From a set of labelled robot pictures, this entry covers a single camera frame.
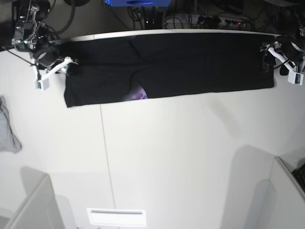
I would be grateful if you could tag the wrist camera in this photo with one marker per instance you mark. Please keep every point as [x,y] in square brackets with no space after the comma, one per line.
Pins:
[295,78]
[42,84]

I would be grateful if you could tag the grey left bin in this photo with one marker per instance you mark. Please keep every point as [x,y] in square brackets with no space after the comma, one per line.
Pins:
[42,208]

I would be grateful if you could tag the grey cloth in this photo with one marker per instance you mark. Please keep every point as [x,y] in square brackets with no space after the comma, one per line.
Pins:
[8,141]

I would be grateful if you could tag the black T-shirt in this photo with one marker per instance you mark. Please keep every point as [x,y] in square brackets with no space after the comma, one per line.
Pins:
[164,65]

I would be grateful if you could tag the grey right bin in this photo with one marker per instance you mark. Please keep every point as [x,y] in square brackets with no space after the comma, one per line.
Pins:
[278,202]

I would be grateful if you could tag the white power strip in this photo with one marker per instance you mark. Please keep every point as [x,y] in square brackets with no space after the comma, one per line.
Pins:
[191,20]

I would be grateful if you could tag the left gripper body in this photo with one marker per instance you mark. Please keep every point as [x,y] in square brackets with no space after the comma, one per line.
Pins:
[292,48]

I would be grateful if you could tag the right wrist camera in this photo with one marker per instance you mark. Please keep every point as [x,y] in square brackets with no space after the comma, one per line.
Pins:
[42,84]

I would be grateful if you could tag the blue box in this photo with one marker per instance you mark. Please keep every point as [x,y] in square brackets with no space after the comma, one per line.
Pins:
[144,3]

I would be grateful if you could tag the grey bin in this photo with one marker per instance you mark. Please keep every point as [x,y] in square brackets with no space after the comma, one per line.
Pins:
[278,202]
[42,208]

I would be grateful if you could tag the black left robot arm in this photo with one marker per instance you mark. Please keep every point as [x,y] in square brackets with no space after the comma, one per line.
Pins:
[289,21]

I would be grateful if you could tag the white slotted tray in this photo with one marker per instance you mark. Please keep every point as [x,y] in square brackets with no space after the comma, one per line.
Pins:
[117,217]

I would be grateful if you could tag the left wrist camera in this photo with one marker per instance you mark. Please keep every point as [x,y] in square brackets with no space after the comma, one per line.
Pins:
[295,78]

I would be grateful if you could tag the black keyboard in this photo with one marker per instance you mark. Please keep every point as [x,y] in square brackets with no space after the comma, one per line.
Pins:
[299,175]

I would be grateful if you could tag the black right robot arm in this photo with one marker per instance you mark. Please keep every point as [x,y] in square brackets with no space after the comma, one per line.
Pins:
[33,35]

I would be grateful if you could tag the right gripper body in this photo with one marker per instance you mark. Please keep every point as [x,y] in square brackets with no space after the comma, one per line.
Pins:
[43,58]

